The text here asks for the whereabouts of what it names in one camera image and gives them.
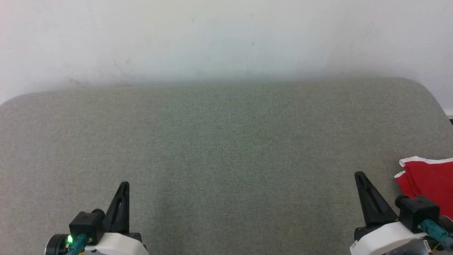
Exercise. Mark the red basketball jersey garment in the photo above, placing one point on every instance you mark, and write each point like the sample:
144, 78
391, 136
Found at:
431, 180

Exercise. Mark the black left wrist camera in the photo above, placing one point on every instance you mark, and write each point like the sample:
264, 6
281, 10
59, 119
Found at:
86, 225

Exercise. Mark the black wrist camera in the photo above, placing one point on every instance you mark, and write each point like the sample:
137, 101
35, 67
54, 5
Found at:
419, 212
86, 225

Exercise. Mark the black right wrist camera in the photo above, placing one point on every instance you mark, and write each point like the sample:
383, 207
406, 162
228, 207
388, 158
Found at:
419, 212

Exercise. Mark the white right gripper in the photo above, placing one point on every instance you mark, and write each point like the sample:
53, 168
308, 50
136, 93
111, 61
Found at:
384, 239

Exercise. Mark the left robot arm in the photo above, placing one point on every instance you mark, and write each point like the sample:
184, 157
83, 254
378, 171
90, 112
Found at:
55, 246

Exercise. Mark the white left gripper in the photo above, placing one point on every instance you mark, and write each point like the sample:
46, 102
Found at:
116, 246

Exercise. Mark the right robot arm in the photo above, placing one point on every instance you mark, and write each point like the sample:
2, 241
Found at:
419, 248

